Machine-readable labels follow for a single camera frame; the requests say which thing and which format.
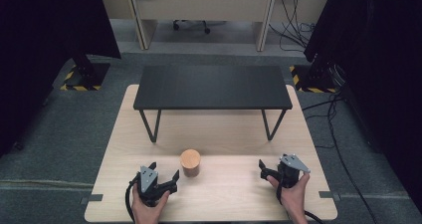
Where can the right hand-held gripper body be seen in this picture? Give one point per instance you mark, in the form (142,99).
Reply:
(291,169)

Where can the hazard-striped stand base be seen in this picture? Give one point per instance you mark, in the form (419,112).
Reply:
(84,76)
(312,79)

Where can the office chair base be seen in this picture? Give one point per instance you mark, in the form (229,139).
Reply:
(192,24)

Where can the person's right hand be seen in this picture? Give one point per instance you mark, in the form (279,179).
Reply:
(293,197)

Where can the person's left hand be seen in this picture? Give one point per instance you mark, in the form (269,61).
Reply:
(149,210)

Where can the black curtain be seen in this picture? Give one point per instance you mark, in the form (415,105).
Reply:
(381,68)
(40,51)

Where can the black riser shelf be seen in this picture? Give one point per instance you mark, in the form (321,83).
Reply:
(212,88)

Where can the grey tape strip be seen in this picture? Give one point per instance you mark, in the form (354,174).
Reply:
(329,195)
(93,198)

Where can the wooden cylinder jar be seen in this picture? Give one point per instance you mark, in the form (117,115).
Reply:
(190,162)

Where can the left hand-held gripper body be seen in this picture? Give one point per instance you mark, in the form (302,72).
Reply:
(148,180)

